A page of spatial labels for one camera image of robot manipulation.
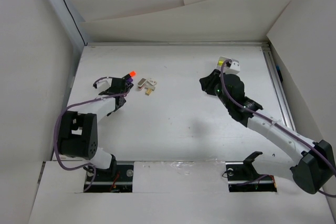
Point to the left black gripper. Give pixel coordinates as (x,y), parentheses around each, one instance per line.
(106,91)

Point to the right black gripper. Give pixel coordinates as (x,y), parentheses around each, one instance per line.
(208,82)

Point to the orange cap highlighter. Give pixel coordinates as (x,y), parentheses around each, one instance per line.
(130,75)

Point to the yellow cap highlighter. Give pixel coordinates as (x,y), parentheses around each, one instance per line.
(219,64)

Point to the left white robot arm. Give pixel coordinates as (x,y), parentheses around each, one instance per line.
(76,128)

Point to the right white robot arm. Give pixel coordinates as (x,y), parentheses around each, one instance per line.
(312,163)

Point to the white grey stapler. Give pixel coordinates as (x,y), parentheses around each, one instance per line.
(142,83)

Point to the white staples box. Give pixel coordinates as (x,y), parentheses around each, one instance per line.
(151,82)

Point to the white speckled eraser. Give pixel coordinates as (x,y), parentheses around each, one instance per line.
(150,87)

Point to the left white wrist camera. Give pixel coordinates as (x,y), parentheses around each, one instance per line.
(101,81)

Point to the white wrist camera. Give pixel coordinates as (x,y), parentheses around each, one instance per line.
(232,66)
(101,81)

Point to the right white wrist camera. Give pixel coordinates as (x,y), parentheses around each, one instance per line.
(232,66)

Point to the aluminium table rail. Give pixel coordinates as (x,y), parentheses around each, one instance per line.
(280,95)

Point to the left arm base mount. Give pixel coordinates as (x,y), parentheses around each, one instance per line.
(116,179)

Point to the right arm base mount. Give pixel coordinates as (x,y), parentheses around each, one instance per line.
(243,178)

